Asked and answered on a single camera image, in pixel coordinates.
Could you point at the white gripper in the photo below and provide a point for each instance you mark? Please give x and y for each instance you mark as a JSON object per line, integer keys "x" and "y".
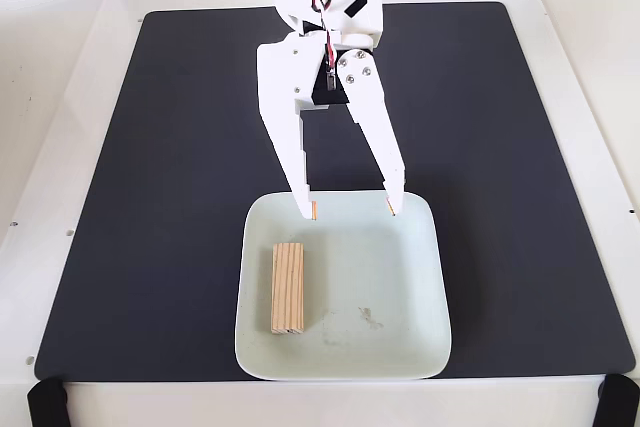
{"x": 281, "y": 72}

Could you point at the light wooden block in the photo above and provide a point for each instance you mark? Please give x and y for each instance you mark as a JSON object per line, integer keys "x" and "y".
{"x": 288, "y": 289}

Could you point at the white square plate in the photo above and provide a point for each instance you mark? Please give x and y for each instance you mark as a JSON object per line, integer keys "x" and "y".
{"x": 365, "y": 272}

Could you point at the black rubber mat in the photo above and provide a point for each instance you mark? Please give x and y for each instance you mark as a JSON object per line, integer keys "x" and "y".
{"x": 150, "y": 222}

